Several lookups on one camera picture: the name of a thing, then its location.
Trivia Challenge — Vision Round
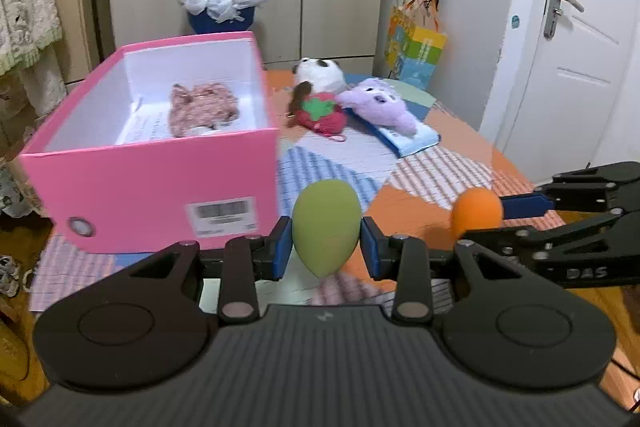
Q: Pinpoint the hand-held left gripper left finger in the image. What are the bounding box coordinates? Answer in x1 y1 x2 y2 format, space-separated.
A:
107 217 293 327

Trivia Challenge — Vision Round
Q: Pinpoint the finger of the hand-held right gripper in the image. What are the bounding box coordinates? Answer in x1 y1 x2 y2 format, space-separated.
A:
500 161 640 218
462 209 640 268

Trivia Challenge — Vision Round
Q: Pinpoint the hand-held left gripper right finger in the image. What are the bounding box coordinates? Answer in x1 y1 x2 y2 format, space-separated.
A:
361 217 546 327

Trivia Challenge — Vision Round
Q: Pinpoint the green egg-shaped sponge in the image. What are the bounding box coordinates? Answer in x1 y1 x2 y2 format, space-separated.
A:
291 179 362 279

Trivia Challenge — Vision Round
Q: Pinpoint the orange egg-shaped sponge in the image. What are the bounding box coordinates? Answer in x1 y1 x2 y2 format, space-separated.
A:
450 187 503 253

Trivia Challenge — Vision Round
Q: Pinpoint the pink cardboard box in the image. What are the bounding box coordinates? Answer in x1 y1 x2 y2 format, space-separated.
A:
17 32 283 255

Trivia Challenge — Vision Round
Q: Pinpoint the patchwork table mat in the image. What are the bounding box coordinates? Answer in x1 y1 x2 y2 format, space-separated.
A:
30 69 566 313

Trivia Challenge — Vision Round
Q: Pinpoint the white door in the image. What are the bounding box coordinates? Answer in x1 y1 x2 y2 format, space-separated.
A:
492 0 640 188

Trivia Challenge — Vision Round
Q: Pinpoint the blue white wipes packet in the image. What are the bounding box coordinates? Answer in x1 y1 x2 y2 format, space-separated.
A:
352 107 441 158

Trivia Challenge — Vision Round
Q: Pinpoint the purple plush toy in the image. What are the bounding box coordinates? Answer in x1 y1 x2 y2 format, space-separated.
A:
335 78 418 136

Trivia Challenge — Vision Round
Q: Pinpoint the panda strawberry plush toy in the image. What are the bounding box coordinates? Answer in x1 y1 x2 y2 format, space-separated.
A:
286 58 348 142

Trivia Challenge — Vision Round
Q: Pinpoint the colourful paper gift bag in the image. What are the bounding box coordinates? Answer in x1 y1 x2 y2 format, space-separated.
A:
384 0 448 90

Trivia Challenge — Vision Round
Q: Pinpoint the white printed paper sheet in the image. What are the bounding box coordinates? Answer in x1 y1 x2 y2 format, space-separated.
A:
115 104 221 145

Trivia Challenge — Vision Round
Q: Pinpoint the silver door handle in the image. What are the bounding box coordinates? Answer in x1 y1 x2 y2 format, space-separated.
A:
544 0 586 38

